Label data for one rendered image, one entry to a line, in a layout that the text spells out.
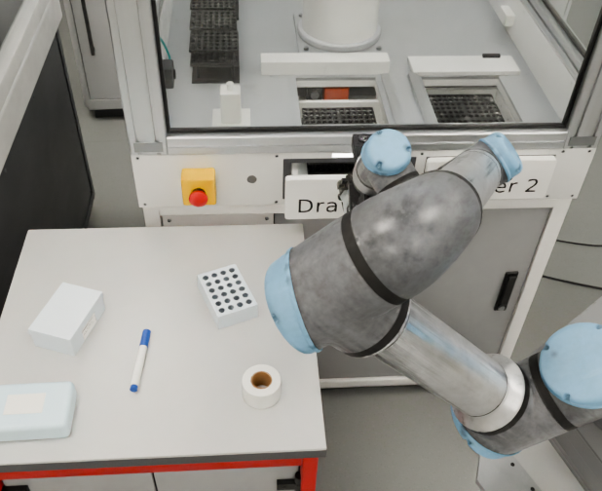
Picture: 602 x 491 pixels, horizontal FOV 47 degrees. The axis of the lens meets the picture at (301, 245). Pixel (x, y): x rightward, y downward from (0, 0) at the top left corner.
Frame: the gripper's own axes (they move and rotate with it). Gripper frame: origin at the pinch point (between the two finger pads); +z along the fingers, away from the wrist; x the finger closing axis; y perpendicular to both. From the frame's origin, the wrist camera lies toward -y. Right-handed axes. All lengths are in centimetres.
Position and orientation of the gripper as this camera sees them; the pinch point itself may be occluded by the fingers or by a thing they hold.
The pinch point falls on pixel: (356, 195)
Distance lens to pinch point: 145.4
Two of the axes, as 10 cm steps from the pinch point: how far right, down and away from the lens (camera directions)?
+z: -0.7, 2.0, 9.8
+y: 0.4, 9.8, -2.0
